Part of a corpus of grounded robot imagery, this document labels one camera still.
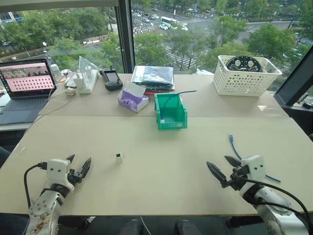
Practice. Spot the green plastic bin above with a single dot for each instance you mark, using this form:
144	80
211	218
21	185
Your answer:
171	124

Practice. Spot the small white scrap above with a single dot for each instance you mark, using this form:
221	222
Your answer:
23	149

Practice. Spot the black slanted frame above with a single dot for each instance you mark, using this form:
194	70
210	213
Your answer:
293	83

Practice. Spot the small white connector block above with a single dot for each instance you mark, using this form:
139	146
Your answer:
119	157

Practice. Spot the purple tissue pack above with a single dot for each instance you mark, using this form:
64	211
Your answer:
133	101

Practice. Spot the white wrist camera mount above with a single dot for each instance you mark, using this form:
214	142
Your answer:
254	169
57	171

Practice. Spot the black round circuit device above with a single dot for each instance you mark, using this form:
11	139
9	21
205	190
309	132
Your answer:
242	64

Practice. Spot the white perforated plastic basket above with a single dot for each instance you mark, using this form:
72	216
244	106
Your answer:
242	83

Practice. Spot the black handheld remote controller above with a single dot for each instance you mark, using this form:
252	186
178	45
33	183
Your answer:
111	78

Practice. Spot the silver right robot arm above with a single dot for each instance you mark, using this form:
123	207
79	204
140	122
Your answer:
271	210

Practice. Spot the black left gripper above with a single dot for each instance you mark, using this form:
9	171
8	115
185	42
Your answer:
76	176

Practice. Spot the clear plastic cup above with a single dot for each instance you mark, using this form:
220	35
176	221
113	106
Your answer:
56	72

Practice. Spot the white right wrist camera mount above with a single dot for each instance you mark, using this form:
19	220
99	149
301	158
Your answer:
254	169

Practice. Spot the dark window frame pillar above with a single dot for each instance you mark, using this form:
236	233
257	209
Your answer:
124	36

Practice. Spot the grey laptop with pink screen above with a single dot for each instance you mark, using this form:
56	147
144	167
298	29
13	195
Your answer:
22	98

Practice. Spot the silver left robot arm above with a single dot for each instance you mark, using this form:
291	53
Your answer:
44	203

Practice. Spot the white power strip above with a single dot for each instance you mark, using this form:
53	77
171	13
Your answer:
89	82

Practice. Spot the dark bagged items stack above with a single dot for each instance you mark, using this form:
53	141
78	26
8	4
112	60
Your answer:
154	76

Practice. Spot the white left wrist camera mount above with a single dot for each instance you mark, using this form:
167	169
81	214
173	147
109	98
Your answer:
57	171

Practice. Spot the red flat item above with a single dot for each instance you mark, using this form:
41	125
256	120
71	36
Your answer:
149	93

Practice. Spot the clear plastic bag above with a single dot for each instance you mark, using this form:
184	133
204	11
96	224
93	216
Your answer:
85	62

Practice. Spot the small white adapter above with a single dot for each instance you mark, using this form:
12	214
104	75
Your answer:
70	91

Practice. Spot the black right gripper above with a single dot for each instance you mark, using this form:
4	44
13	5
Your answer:
238	177

